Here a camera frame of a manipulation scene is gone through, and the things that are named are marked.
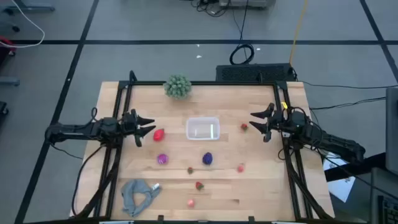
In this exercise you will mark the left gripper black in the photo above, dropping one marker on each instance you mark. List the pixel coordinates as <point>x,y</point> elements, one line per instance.
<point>130,123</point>

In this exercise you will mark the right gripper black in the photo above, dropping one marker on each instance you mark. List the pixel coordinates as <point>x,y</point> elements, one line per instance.
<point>281,123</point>

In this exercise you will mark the large red toy fruit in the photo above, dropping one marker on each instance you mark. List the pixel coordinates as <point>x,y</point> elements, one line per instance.
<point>159,135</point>

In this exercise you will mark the small red toy strawberry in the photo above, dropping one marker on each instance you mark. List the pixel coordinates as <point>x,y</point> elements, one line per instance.
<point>199,186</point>
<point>190,170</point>
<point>244,127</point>

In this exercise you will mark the purple toy onion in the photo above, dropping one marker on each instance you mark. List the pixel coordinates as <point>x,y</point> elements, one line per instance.
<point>163,159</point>

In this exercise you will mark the pink toy peach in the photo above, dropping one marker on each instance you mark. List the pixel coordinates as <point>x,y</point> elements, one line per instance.
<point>241,168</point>
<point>191,203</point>

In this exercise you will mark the dark blue toy berry cluster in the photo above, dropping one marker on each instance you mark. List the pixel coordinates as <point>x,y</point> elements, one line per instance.
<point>207,158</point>

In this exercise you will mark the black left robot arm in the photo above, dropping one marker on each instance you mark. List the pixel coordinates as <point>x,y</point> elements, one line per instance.
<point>77,129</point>

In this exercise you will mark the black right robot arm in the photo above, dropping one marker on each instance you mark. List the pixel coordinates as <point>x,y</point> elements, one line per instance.
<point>335,143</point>

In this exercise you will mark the clear plastic tupperware container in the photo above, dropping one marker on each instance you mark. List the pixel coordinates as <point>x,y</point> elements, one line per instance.
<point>202,129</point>

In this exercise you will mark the black perforated computer box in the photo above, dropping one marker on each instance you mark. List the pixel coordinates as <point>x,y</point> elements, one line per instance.
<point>255,73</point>

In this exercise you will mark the green potted plant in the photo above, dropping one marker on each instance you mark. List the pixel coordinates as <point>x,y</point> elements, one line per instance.
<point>177,86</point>

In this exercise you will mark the grey cloth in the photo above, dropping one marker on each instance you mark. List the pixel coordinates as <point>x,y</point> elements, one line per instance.
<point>136,186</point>

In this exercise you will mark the white paper sheet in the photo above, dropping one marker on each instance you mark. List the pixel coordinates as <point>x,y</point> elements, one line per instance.
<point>340,188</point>

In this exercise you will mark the black floor beam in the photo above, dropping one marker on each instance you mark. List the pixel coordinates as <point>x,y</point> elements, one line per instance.
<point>370,163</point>

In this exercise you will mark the grey floor equipment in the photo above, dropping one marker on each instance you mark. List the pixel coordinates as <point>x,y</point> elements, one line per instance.
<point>247,3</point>

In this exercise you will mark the grey side desk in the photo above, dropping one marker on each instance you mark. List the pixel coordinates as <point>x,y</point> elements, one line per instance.
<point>377,186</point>

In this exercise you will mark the grey furniture foot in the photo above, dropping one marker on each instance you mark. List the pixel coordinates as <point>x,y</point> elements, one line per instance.
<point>9,81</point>
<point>34,5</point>

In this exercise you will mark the black keyboard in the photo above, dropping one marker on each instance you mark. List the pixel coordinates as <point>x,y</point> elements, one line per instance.
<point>390,211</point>

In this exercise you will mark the red floor object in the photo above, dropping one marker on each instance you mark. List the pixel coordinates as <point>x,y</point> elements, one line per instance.
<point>6,45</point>

